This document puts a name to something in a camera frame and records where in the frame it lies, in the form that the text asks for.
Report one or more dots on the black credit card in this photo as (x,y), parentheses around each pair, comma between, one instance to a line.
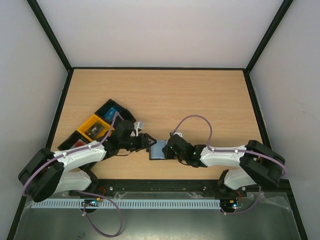
(94,130)

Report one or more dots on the black leather card holder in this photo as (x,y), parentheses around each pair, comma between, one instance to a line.
(156,150)

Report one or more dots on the black near sorting bin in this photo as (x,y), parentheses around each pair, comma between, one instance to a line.
(69,143)

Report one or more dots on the light blue slotted cable duct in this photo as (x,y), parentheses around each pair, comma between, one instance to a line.
(198,204)

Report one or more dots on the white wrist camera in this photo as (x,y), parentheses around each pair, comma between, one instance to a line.
(178,134)
(138,126)

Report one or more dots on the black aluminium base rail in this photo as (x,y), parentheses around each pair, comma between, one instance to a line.
(205,188)

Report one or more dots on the left controller circuit board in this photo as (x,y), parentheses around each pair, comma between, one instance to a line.
(92,202)

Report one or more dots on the blue credit card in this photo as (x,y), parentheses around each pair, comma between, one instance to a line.
(109,114)

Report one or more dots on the controller circuit board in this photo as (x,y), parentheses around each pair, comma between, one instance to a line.
(232,204)
(92,202)

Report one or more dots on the black cage frame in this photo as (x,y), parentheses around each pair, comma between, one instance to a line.
(280,14)

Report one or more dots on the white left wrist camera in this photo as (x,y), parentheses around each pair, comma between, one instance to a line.
(138,126)

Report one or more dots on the black sorting bin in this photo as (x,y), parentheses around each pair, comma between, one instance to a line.
(69,143)
(123,113)

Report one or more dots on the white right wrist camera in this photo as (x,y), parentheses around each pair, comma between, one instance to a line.
(178,134)

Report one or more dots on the right controller circuit board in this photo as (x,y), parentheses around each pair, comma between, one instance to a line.
(232,204)

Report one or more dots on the yellow middle sorting bin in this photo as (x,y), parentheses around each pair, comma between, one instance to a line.
(89,122)

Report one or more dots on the red credit card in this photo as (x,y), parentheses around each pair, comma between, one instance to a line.
(79,144)

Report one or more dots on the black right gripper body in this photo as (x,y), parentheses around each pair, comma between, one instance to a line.
(169,148)

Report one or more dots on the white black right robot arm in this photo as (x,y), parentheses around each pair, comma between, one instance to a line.
(250,164)

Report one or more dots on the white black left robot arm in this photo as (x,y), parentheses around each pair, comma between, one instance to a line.
(50,172)

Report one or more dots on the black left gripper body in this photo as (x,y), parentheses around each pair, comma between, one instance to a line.
(133,145)

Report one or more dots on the black far sorting bin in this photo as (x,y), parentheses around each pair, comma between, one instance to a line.
(123,113)

